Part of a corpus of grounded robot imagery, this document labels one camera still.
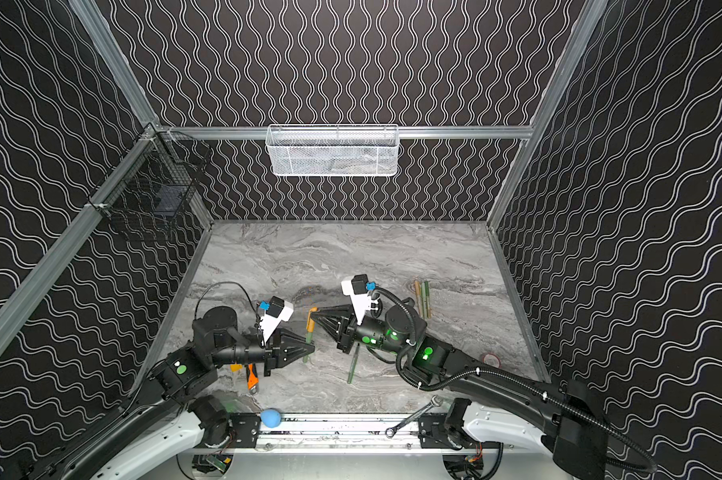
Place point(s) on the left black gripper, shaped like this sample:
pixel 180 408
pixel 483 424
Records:
pixel 271 352

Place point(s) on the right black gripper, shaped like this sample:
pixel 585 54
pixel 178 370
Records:
pixel 348 334

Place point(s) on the tan pen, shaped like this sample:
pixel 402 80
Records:
pixel 418 298

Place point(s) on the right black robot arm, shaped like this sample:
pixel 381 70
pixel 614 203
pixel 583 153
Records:
pixel 569 421

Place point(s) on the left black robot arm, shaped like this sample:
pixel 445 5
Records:
pixel 174 385

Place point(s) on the orange utility knife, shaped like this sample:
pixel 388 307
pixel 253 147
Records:
pixel 252 379

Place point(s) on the blue ball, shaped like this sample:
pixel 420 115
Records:
pixel 271 418

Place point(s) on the silver wrench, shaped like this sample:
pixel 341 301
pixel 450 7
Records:
pixel 435 401

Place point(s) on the red tape roll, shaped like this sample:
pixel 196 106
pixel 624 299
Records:
pixel 491 360

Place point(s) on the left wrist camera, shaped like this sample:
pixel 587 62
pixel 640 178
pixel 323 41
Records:
pixel 271 314

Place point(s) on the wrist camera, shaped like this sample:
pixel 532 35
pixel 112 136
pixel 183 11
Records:
pixel 271 314
pixel 359 289

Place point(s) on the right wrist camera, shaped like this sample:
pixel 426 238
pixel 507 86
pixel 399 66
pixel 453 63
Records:
pixel 359 289

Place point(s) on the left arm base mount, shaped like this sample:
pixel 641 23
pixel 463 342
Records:
pixel 240 430

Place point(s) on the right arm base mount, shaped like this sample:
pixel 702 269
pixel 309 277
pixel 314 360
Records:
pixel 434 432

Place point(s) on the white wire mesh basket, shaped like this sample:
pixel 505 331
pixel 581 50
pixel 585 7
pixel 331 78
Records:
pixel 333 150

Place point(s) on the black wire basket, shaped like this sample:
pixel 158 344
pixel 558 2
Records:
pixel 158 196

